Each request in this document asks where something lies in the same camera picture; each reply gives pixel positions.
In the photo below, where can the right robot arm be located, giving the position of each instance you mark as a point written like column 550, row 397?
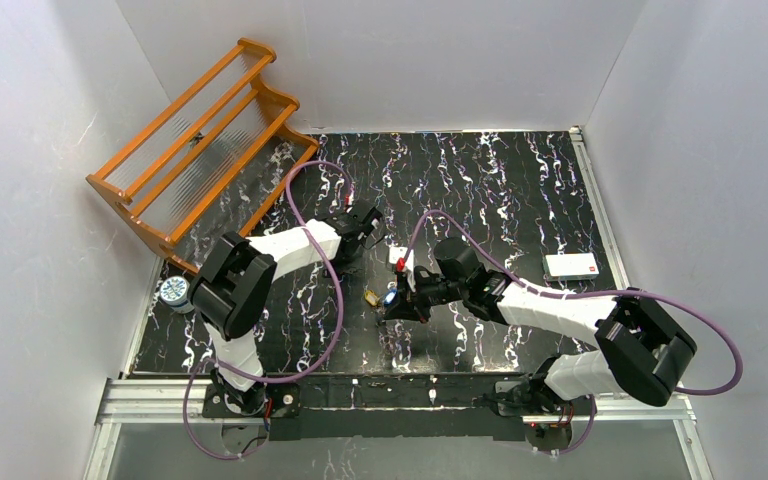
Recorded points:
column 636, row 347

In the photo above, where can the orange wooden rack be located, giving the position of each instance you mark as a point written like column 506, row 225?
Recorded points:
column 224, row 145

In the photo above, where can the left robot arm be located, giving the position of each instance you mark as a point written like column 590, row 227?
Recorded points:
column 230, row 290

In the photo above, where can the yellow key tag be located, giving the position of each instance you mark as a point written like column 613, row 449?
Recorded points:
column 373, row 299

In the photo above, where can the white box red label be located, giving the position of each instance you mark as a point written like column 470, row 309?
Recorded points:
column 571, row 266

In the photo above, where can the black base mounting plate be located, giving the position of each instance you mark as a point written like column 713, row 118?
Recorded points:
column 499, row 406

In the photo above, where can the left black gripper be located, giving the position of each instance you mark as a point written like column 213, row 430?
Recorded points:
column 363, row 217

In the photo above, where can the aluminium frame rail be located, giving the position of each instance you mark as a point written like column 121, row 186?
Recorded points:
column 159, row 400

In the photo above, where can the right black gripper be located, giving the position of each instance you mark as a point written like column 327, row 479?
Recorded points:
column 412, row 296

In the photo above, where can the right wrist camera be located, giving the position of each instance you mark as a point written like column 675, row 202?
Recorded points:
column 402, row 264

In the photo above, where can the blue key tag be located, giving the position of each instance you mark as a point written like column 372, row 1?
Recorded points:
column 389, row 297

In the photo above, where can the small patterned round jar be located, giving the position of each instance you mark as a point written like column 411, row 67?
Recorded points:
column 174, row 292

